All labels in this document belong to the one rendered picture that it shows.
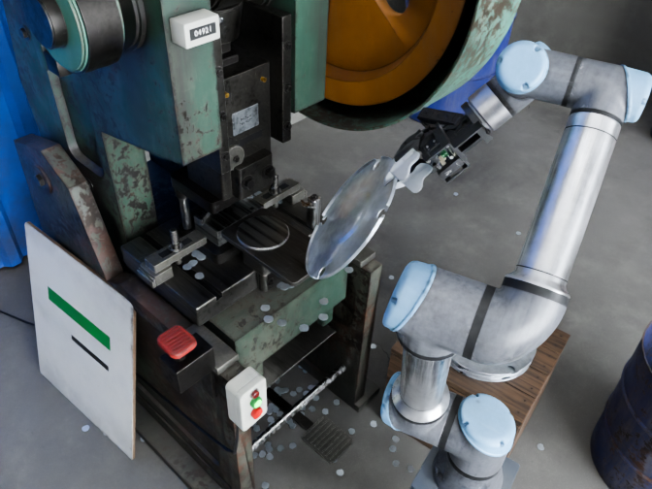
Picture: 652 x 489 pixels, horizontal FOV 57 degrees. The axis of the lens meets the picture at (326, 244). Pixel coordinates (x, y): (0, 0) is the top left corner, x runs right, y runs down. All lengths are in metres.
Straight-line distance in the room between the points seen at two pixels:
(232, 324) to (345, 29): 0.75
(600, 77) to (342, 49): 0.74
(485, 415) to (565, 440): 0.90
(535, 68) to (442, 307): 0.37
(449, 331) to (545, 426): 1.30
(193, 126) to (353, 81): 0.50
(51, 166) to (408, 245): 1.56
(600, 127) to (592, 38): 3.52
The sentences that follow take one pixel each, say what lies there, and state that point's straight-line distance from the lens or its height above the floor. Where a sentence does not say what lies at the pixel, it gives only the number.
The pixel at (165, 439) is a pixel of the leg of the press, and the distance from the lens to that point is 1.98.
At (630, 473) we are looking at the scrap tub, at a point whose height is 0.13.
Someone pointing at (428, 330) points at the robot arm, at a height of 1.03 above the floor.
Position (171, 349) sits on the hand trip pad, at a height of 0.76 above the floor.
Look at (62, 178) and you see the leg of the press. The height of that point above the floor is 0.86.
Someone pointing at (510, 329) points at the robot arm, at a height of 1.07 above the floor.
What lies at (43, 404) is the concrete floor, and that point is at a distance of 2.20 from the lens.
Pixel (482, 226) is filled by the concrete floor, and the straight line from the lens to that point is 2.81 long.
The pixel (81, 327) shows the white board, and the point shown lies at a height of 0.37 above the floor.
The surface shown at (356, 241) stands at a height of 0.96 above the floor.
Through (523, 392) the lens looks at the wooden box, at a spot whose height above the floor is 0.35.
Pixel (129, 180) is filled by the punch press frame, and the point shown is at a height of 0.86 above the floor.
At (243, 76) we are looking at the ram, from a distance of 1.24.
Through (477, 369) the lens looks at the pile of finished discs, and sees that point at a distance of 1.72.
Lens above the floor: 1.69
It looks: 41 degrees down
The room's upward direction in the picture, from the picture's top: 3 degrees clockwise
